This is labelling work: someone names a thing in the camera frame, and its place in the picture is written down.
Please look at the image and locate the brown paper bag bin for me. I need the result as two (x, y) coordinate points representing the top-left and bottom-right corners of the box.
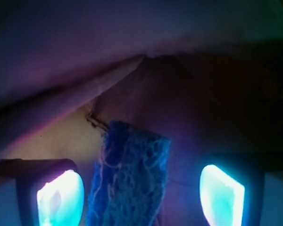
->
(0, 0), (283, 226)

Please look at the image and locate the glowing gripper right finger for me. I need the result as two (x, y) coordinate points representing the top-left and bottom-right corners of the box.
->
(199, 154), (283, 226)

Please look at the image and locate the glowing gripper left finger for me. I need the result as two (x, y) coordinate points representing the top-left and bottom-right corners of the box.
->
(0, 159), (84, 226)

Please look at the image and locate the blue sponge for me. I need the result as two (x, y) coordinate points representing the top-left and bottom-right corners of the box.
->
(85, 121), (171, 226)

